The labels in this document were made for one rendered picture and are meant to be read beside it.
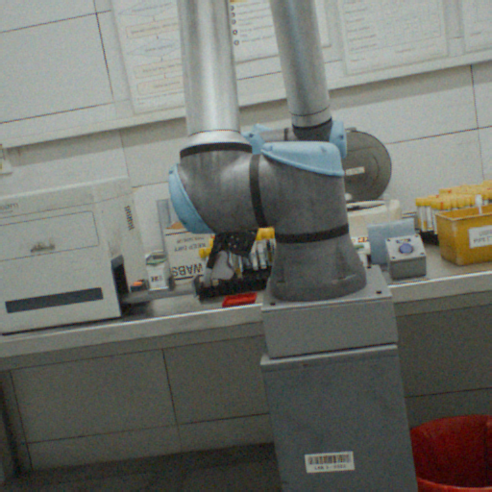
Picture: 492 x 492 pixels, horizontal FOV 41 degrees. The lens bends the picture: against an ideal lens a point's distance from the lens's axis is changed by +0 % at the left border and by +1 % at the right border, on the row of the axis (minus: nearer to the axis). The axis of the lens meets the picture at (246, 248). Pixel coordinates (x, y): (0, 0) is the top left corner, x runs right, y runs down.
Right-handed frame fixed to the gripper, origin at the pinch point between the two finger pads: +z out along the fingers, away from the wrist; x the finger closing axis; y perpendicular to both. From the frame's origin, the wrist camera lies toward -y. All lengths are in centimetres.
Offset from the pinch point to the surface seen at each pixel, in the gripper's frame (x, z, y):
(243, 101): 56, -40, -12
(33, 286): -4.4, 13.9, -34.0
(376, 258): 7.8, -16.7, 33.6
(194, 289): -3.2, 1.9, -1.0
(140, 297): -3.2, 7.8, -11.4
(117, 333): -8.4, 15.4, -12.6
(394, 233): 7.2, -23.5, 35.0
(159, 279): -2.3, 2.8, -9.1
